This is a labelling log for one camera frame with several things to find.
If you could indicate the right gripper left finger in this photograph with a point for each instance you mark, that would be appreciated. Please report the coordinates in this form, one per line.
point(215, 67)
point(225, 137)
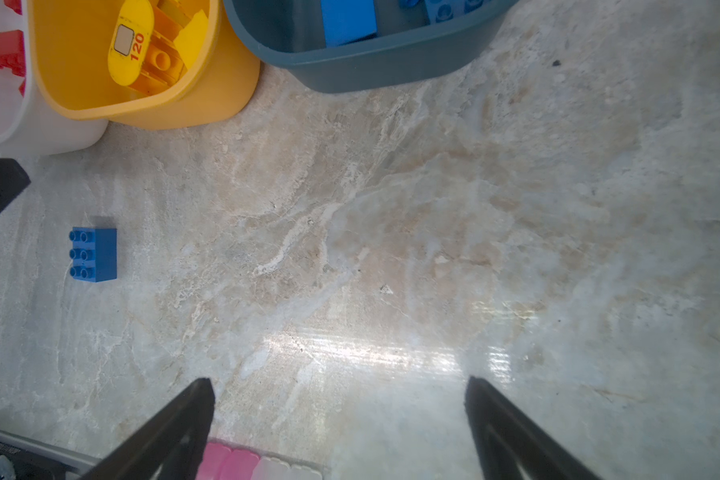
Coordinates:
point(168, 446)

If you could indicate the blue brick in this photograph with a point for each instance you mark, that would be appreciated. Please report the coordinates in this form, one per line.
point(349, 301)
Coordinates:
point(93, 254)
point(348, 21)
point(438, 11)

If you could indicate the yellow plastic bin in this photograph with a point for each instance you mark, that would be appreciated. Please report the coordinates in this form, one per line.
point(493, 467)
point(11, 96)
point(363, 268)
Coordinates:
point(69, 42)

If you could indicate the white plastic bin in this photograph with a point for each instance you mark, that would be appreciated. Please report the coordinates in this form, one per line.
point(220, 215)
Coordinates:
point(29, 126)

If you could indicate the pink block strip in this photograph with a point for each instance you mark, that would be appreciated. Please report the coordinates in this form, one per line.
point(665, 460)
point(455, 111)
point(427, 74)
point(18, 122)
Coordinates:
point(222, 462)

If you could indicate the yellow brick studs up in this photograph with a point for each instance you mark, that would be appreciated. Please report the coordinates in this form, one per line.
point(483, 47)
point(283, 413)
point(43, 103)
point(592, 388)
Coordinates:
point(161, 66)

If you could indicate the dark teal plastic bin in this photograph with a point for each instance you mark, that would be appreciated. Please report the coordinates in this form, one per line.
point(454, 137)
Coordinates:
point(290, 35)

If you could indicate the yellow curved lego piece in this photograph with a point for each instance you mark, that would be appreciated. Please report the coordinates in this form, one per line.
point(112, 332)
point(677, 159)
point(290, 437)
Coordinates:
point(130, 41)

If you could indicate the yellow brick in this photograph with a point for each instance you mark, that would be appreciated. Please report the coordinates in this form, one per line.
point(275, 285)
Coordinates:
point(189, 42)

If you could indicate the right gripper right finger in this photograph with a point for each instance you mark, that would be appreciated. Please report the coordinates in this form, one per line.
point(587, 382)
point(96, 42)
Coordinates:
point(509, 444)

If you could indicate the aluminium front rail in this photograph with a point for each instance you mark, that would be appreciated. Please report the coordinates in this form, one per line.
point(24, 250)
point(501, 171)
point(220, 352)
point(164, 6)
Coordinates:
point(24, 458)

